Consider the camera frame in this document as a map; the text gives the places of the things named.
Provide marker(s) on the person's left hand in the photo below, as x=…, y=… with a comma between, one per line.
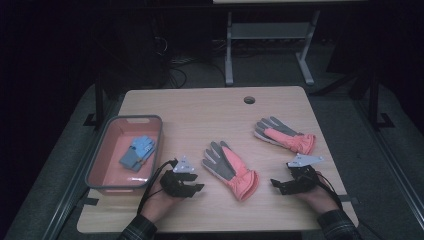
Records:
x=160, y=203

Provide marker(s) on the pink and grey glove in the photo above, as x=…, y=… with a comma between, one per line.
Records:
x=285, y=136
x=233, y=170

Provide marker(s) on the grey metal stand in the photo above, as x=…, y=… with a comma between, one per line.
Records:
x=266, y=31

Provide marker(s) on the person's right hand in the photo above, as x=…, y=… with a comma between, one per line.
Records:
x=320, y=200

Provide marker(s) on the black stand post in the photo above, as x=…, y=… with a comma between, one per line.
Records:
x=99, y=100
x=375, y=100

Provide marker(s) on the pink basket with grey rim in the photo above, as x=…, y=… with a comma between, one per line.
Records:
x=110, y=166

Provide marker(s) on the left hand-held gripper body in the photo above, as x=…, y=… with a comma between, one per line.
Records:
x=176, y=183

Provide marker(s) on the aluminium rail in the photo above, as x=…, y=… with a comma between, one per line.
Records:
x=73, y=186
x=393, y=160

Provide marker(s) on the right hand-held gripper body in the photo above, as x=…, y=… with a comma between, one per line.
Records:
x=301, y=180

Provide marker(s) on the black tape strip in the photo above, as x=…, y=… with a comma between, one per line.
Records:
x=350, y=200
x=89, y=201

